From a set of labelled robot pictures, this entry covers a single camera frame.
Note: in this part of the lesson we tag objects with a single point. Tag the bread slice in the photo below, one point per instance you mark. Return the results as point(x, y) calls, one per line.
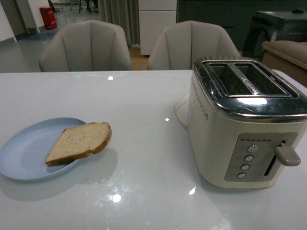
point(79, 142)

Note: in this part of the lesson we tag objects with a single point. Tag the cream and chrome toaster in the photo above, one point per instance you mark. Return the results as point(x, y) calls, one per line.
point(244, 122)

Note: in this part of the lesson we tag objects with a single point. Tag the light blue plate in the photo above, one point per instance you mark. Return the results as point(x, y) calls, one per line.
point(22, 158)

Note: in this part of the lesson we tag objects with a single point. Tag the right grey chair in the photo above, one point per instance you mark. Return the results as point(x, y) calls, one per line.
point(179, 45)

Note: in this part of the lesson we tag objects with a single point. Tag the grey chair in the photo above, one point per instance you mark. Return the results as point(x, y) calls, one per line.
point(179, 45)
point(87, 46)

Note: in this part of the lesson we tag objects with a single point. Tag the left grey chair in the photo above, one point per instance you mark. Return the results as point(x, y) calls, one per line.
point(87, 46)

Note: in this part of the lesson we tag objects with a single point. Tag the white cabinet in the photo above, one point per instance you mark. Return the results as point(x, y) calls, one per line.
point(154, 15)

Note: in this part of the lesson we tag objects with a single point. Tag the grey curtain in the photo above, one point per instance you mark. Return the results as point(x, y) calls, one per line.
point(124, 13)

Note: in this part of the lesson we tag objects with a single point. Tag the dark kitchen counter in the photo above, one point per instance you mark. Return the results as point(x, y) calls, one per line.
point(233, 15)

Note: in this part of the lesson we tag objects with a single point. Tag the dark appliance box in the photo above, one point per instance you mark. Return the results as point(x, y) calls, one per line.
point(273, 26)

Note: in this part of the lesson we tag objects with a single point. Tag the red box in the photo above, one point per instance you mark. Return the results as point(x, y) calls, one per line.
point(48, 17)

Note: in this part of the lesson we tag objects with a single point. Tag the beige sofa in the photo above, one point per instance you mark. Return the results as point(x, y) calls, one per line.
point(287, 56)

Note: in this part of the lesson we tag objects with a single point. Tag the black computer mouse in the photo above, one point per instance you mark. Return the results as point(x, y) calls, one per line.
point(298, 11)

